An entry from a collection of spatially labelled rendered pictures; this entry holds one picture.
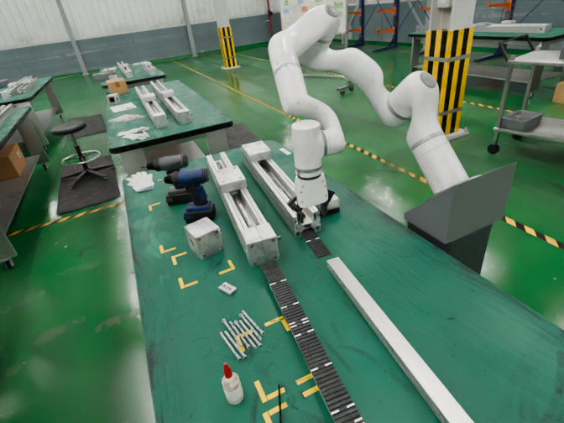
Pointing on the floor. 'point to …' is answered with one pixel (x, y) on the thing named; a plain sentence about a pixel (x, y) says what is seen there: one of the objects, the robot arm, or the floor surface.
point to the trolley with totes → (524, 119)
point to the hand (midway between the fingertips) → (312, 215)
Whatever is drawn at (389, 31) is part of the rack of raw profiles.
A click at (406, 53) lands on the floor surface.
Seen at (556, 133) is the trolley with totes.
